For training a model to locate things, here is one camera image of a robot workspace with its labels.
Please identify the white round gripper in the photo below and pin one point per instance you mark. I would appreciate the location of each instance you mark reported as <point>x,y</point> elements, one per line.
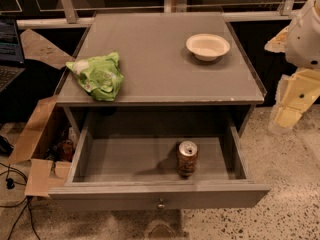
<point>304,44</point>

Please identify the orange soda can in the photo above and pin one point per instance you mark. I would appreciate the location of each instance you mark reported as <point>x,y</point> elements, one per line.
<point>187,156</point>

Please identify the grey cabinet with counter top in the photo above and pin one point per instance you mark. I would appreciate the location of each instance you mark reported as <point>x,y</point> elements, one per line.
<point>159,70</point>

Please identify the open grey top drawer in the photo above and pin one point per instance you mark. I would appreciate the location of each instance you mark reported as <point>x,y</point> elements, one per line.
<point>132,173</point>

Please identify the metal drawer knob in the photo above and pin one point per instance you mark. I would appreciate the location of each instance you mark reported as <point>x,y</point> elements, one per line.
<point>161,204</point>

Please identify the white paper bowl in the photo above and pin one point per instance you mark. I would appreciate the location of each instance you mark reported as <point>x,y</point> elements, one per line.
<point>207,47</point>

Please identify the green chip bag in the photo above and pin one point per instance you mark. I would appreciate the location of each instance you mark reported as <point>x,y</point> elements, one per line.
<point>99,76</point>

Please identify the open cardboard box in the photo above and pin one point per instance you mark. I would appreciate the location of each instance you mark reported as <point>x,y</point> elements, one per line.
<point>38,136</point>

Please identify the brown cardboard sheet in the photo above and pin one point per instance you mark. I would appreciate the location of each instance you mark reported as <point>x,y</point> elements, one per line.
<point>37,47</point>

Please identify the laptop computer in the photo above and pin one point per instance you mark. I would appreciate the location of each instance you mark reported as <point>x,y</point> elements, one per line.
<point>12,60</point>

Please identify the metal railing frame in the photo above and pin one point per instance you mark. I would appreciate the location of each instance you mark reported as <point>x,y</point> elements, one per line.
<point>79,13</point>

